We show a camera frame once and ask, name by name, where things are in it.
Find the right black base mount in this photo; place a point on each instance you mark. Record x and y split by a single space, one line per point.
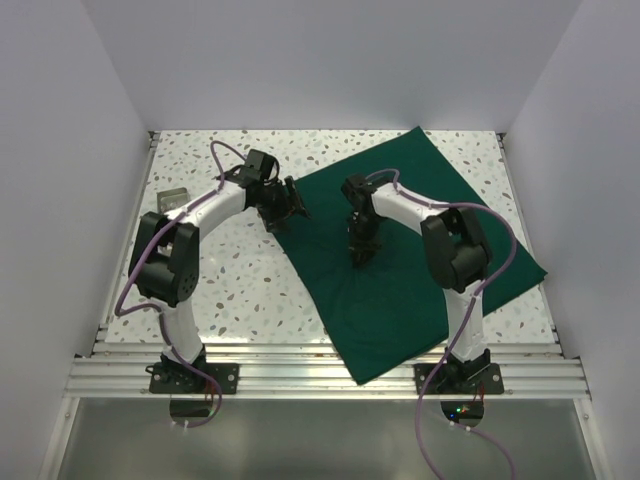
472 380

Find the metal instrument tray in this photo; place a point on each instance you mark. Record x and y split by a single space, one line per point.
171 199

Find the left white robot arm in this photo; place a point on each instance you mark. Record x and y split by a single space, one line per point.
165 263

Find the green surgical drape cloth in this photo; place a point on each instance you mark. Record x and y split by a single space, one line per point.
390 310

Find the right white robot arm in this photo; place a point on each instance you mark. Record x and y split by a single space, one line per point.
457 256

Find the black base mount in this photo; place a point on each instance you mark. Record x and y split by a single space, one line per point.
194 393
472 380

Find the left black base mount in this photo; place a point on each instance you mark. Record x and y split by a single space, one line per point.
194 393

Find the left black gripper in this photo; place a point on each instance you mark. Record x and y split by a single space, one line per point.
274 221

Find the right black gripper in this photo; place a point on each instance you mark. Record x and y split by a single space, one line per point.
366 247

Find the aluminium rail frame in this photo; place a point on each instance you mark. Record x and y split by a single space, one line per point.
297 413

